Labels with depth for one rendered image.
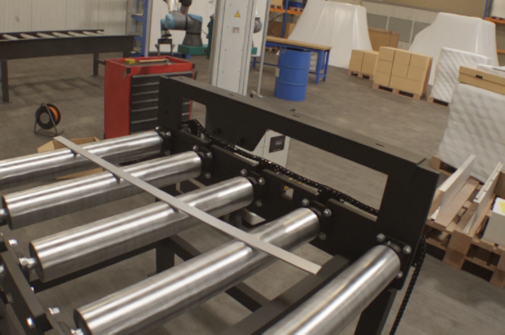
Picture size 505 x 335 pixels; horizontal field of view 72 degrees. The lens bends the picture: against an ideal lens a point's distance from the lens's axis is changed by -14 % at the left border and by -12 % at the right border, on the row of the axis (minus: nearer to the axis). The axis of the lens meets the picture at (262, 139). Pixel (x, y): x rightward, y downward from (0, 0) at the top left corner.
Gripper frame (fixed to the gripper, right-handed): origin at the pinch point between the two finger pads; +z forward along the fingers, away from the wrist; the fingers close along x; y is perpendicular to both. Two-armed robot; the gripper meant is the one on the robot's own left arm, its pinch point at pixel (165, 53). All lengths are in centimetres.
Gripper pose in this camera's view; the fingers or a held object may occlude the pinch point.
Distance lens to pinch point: 363.2
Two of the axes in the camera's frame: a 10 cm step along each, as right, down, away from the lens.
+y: -6.8, -1.1, 7.3
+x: -7.3, 1.4, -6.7
